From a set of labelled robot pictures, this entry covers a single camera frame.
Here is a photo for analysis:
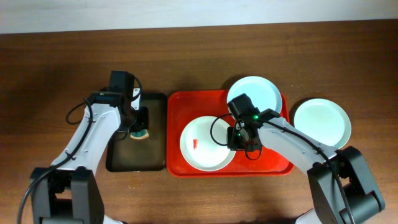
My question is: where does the red plastic tray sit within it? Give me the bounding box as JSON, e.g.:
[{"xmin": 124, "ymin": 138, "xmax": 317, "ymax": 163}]
[{"xmin": 166, "ymin": 90, "xmax": 294, "ymax": 178}]

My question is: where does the light blue plate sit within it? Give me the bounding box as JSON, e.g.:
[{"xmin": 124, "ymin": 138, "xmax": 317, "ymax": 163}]
[{"xmin": 226, "ymin": 76, "xmax": 283, "ymax": 113}]

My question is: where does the white plate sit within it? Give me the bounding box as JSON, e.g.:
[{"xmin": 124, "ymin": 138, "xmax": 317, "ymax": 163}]
[{"xmin": 180, "ymin": 116, "xmax": 235, "ymax": 172}]

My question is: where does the green yellow sponge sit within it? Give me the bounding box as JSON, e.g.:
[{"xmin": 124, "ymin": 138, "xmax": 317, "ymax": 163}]
[{"xmin": 130, "ymin": 129, "xmax": 149, "ymax": 140}]

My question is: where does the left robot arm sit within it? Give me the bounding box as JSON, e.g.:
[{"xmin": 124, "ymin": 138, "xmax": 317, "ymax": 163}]
[{"xmin": 24, "ymin": 88, "xmax": 148, "ymax": 224}]

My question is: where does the black rectangular tray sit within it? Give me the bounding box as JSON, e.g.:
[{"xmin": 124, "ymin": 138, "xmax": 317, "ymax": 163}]
[{"xmin": 106, "ymin": 93, "xmax": 167, "ymax": 172}]

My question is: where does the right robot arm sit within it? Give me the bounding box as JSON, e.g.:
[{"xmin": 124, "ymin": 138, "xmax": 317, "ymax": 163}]
[{"xmin": 227, "ymin": 106, "xmax": 386, "ymax": 223}]

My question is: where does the pale green plate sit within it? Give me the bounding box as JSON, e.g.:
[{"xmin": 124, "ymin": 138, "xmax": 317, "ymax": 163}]
[{"xmin": 293, "ymin": 98, "xmax": 352, "ymax": 149}]

